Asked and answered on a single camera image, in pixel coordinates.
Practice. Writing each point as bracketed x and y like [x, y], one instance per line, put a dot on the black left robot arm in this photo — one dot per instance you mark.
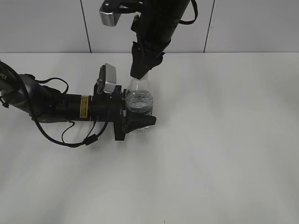
[48, 105]

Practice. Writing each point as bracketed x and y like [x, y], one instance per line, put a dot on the white green bottle cap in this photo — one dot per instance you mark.
[140, 77]

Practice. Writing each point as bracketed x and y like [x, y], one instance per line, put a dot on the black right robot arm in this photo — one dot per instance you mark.
[184, 4]

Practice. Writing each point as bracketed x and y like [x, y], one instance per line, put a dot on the clear Cestbon water bottle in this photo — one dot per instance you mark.
[139, 100]

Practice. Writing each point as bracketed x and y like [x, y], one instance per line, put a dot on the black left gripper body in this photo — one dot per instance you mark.
[112, 104]

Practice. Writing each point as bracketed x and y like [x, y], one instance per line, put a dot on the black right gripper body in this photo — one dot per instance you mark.
[157, 24]

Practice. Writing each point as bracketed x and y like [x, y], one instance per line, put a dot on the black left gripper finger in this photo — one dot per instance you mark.
[138, 122]

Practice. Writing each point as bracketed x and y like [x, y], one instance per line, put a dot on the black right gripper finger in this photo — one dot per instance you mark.
[137, 68]
[152, 54]

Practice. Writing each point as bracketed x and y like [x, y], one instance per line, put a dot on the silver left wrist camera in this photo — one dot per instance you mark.
[107, 79]

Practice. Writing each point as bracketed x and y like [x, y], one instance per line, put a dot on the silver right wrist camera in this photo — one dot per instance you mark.
[109, 12]

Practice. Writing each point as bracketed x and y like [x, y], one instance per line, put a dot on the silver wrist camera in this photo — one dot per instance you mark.
[109, 12]
[107, 79]

